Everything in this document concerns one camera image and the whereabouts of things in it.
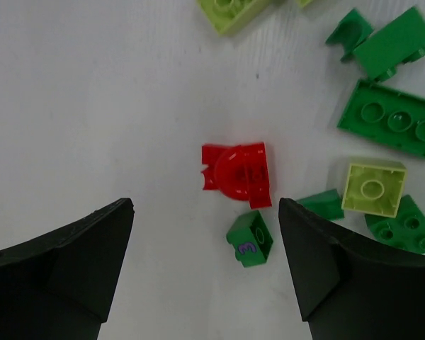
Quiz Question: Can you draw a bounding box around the small lime lego brick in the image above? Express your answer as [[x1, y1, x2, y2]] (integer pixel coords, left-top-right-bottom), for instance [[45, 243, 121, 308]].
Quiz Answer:
[[341, 158, 407, 217]]

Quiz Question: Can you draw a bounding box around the red irregular lego piece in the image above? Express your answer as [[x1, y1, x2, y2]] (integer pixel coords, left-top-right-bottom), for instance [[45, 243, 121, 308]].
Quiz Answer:
[[201, 142, 272, 209]]

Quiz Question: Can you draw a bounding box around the long green lego brick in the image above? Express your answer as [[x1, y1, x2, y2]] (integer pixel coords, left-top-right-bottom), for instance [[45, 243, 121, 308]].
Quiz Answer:
[[337, 79, 425, 158]]

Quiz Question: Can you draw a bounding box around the lime lego brick upper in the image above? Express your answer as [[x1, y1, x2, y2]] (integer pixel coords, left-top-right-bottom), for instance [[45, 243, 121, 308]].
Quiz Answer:
[[295, 0, 314, 9]]

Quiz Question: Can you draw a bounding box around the green lego piece studded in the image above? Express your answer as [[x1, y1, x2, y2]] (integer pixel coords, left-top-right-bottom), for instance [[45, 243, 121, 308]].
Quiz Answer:
[[325, 6, 425, 82]]

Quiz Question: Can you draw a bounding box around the lime lego brick lower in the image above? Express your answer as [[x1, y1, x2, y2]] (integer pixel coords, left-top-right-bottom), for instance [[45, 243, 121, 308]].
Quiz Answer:
[[196, 0, 273, 35]]

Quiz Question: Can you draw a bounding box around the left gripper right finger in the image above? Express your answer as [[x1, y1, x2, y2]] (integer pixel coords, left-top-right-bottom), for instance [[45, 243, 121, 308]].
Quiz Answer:
[[278, 198, 425, 339]]

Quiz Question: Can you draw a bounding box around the small dark green lego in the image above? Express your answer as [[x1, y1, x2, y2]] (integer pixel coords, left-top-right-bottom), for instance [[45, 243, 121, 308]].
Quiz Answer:
[[297, 189, 344, 221]]

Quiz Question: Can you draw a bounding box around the green lego brick bottom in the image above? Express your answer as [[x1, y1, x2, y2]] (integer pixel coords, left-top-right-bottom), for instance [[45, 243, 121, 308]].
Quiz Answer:
[[365, 195, 425, 254]]

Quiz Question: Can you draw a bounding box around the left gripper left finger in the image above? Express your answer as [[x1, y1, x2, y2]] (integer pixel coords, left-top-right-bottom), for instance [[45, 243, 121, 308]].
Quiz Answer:
[[0, 198, 134, 339]]

